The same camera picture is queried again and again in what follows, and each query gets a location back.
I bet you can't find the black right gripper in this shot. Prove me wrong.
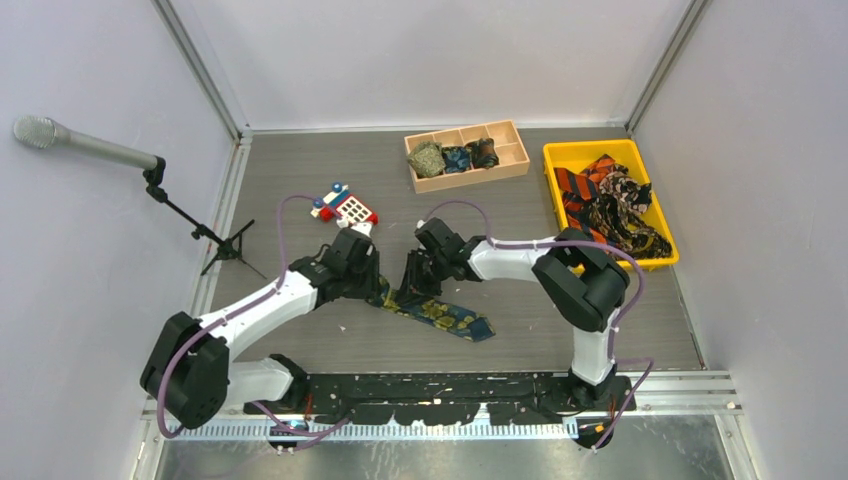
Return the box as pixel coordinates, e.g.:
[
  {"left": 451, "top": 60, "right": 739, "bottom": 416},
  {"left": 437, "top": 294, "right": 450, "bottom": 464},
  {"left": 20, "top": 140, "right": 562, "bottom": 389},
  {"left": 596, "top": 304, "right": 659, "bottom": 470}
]
[{"left": 397, "top": 249, "right": 452, "bottom": 305}]

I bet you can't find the orange navy striped tie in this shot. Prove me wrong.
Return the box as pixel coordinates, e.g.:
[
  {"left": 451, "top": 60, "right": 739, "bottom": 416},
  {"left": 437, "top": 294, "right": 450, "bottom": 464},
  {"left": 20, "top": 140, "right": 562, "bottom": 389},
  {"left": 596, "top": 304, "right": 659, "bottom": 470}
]
[{"left": 554, "top": 155, "right": 620, "bottom": 247}]

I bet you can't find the blue yellow floral tie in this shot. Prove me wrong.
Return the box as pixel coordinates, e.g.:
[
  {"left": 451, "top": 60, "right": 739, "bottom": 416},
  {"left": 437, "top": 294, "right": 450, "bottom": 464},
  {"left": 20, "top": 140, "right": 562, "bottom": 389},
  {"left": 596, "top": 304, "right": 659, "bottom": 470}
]
[{"left": 365, "top": 277, "right": 496, "bottom": 343}]

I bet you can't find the silver microphone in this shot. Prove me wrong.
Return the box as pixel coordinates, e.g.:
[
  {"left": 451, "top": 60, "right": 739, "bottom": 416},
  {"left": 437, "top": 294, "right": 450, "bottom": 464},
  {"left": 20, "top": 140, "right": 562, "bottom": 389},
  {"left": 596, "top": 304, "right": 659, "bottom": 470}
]
[{"left": 13, "top": 115, "right": 161, "bottom": 170}]

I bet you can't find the dark brown rolled tie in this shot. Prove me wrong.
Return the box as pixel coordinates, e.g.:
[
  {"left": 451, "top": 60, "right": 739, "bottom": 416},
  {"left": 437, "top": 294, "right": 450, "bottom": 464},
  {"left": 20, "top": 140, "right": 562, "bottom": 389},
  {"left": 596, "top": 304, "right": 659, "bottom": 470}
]
[{"left": 465, "top": 138, "right": 500, "bottom": 169}]

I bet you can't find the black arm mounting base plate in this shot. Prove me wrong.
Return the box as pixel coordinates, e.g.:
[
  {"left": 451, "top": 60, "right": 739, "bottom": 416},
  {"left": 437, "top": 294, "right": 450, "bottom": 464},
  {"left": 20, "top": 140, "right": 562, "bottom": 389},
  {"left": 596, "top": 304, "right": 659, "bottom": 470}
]
[{"left": 245, "top": 372, "right": 635, "bottom": 448}]

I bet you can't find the olive green rolled tie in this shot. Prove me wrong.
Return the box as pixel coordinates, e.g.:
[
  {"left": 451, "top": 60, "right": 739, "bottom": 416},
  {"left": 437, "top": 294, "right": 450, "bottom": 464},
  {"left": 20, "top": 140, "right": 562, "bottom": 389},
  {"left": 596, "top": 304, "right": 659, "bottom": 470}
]
[{"left": 407, "top": 140, "right": 446, "bottom": 178}]

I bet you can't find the blue rolled tie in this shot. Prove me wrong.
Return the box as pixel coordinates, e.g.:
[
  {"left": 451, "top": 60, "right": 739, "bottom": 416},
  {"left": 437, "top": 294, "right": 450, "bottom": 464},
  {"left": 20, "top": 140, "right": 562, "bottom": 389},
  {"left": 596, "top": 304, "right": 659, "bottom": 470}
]
[{"left": 441, "top": 146, "right": 472, "bottom": 174}]

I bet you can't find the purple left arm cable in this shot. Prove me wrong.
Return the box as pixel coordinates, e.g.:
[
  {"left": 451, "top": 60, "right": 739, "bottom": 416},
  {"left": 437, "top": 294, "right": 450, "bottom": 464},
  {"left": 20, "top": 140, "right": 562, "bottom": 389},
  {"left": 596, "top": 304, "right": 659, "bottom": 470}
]
[{"left": 156, "top": 193, "right": 362, "bottom": 452}]

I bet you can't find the yellow plastic bin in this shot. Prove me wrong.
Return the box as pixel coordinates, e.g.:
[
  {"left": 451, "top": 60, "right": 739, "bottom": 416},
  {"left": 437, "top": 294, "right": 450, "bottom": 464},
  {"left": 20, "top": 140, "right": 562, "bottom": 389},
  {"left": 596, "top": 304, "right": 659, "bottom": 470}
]
[{"left": 543, "top": 139, "right": 679, "bottom": 270}]

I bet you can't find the red white toy brick block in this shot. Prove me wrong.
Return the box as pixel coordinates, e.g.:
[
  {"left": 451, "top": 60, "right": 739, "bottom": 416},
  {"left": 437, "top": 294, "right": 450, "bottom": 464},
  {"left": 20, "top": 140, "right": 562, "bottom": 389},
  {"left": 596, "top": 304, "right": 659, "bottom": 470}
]
[{"left": 310, "top": 182, "right": 379, "bottom": 225}]

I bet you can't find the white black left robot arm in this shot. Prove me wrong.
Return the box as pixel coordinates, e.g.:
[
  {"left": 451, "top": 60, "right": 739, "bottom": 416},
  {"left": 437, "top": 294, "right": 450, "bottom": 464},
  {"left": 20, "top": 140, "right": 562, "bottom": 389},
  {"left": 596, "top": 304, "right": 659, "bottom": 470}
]
[{"left": 140, "top": 222, "right": 382, "bottom": 438}]

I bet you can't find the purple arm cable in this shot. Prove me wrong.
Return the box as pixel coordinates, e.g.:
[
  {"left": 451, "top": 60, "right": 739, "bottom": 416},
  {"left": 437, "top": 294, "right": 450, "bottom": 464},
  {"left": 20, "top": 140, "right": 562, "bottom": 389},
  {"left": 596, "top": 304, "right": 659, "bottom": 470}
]
[
  {"left": 418, "top": 199, "right": 656, "bottom": 453},
  {"left": 156, "top": 193, "right": 362, "bottom": 452}
]

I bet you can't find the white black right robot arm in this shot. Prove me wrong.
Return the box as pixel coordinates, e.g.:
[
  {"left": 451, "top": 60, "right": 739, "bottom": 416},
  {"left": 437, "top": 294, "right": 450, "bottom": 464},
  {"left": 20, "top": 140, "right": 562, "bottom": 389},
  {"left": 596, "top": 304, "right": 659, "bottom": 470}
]
[{"left": 395, "top": 218, "right": 629, "bottom": 411}]

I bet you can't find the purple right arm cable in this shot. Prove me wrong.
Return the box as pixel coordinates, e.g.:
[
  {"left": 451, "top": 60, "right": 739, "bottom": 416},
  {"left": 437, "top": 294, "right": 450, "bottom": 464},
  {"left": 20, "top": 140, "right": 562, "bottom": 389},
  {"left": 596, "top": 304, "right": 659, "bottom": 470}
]
[{"left": 418, "top": 199, "right": 656, "bottom": 453}]

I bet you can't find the black floral patterned tie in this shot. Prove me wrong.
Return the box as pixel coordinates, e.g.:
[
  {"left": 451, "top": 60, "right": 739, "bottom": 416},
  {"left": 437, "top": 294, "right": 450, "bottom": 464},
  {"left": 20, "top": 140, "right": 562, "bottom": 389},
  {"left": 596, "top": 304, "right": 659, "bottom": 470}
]
[{"left": 590, "top": 163, "right": 673, "bottom": 260}]

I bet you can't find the black microphone stand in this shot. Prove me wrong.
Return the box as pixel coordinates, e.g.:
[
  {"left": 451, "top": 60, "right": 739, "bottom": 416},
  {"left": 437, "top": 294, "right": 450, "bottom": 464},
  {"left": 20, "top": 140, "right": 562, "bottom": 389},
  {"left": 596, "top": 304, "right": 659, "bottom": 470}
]
[{"left": 143, "top": 156, "right": 268, "bottom": 280}]

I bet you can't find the wooden divided tray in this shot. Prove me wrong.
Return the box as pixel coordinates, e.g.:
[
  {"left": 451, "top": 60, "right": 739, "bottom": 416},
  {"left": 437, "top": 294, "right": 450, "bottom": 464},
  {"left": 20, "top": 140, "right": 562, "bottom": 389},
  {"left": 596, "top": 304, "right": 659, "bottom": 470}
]
[{"left": 404, "top": 120, "right": 530, "bottom": 194}]

